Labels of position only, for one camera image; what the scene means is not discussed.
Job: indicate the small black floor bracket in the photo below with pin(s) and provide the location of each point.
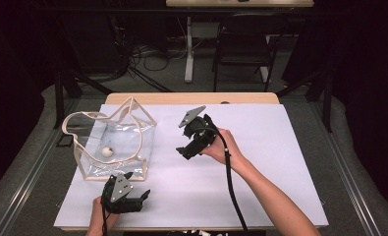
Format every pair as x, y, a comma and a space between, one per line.
65, 140

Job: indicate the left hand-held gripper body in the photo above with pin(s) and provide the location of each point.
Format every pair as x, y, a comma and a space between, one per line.
121, 193

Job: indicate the clear bag with beige trim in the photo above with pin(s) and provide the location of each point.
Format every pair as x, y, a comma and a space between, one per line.
122, 144

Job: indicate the white-legged desk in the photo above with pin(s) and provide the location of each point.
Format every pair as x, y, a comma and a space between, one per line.
214, 3

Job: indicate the person's right hand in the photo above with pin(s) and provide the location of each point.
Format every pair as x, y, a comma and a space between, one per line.
226, 149

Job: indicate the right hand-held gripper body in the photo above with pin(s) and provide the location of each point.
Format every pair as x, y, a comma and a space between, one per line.
204, 131

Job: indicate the person's left hand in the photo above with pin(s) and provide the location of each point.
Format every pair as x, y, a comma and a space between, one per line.
98, 216

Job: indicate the black metal stand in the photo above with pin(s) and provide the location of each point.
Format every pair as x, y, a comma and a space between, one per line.
60, 98
327, 105

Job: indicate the wooden table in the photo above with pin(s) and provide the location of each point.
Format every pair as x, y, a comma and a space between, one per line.
181, 97

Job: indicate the white table sheet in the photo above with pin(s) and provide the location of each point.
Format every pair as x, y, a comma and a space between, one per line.
263, 164

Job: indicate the grey metal floor rail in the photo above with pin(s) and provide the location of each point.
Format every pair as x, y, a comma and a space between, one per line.
348, 183
27, 187

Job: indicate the small white round object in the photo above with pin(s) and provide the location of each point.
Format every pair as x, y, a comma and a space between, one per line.
107, 151

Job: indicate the black chair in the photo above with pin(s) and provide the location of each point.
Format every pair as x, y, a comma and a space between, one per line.
247, 46

